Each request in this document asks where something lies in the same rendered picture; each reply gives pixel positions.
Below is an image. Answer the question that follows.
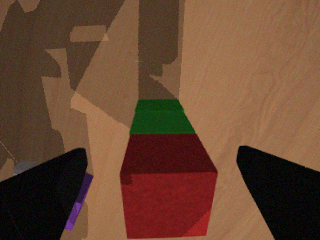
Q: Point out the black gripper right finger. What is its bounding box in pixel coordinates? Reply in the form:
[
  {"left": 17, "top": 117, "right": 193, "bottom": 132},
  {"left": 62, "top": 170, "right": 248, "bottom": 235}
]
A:
[{"left": 236, "top": 145, "right": 320, "bottom": 240}]

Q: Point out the green block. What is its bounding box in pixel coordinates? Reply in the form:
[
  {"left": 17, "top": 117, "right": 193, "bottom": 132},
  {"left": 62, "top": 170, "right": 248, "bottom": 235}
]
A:
[
  {"left": 129, "top": 112, "right": 196, "bottom": 135},
  {"left": 135, "top": 99, "right": 185, "bottom": 113}
]

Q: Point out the purple block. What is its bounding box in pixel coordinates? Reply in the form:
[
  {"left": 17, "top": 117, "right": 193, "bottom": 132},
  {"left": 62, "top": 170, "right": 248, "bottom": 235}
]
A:
[{"left": 64, "top": 173, "right": 93, "bottom": 231}]

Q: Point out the red block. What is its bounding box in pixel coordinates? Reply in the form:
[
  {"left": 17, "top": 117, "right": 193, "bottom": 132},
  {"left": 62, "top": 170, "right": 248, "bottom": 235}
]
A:
[{"left": 120, "top": 133, "right": 219, "bottom": 239}]

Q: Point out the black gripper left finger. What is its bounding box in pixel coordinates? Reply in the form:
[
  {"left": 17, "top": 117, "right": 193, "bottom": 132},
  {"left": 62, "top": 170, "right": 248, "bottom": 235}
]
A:
[{"left": 0, "top": 148, "right": 88, "bottom": 240}]

